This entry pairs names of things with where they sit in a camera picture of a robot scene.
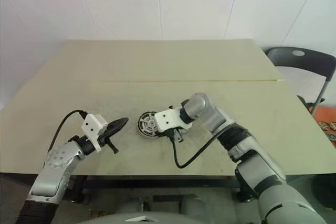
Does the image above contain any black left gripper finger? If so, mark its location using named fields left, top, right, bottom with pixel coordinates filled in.
left=108, top=117, right=130, bottom=131
left=107, top=119, right=129, bottom=138

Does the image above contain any black folding chair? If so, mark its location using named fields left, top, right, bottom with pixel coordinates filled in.
left=265, top=47, right=336, bottom=116

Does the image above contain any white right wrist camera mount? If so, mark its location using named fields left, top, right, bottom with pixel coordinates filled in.
left=154, top=107, right=184, bottom=132

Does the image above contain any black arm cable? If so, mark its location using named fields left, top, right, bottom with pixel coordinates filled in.
left=170, top=133, right=220, bottom=169
left=48, top=110, right=89, bottom=156

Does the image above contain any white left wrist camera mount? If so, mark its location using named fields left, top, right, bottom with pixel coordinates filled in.
left=80, top=113, right=109, bottom=153

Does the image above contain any dark round floor object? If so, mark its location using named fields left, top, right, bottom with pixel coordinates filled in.
left=311, top=173, right=336, bottom=209

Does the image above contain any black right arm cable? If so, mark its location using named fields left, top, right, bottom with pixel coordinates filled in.
left=170, top=133, right=220, bottom=169

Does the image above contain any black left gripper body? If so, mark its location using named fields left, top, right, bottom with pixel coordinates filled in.
left=98, top=133, right=120, bottom=155

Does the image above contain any orange floor mat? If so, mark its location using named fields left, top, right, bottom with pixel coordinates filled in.
left=313, top=106, right=336, bottom=148

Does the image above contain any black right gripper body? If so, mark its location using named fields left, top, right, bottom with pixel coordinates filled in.
left=167, top=126, right=190, bottom=144

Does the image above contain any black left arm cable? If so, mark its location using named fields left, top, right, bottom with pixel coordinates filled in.
left=48, top=110, right=89, bottom=156

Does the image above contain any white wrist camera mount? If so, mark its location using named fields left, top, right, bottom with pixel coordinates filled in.
left=80, top=113, right=109, bottom=153
left=154, top=107, right=184, bottom=132

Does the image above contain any motor stator with copper windings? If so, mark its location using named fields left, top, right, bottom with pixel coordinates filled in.
left=135, top=112, right=161, bottom=139

